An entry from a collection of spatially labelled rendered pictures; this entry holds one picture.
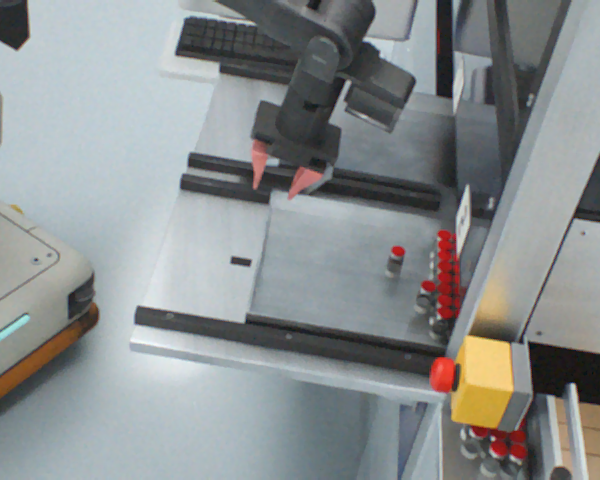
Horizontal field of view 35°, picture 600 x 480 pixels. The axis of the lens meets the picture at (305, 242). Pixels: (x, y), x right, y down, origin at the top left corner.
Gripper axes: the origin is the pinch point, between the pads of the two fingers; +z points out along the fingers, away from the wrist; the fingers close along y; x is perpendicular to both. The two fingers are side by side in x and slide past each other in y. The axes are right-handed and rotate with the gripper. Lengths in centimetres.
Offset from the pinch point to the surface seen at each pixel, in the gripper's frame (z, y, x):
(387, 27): 20, 20, 91
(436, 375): 3.2, 22.7, -18.9
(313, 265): 18.1, 10.5, 9.0
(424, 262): 14.9, 26.3, 13.7
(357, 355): 15.6, 17.4, -7.7
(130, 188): 114, -25, 124
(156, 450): 109, 3, 36
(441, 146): 14, 29, 44
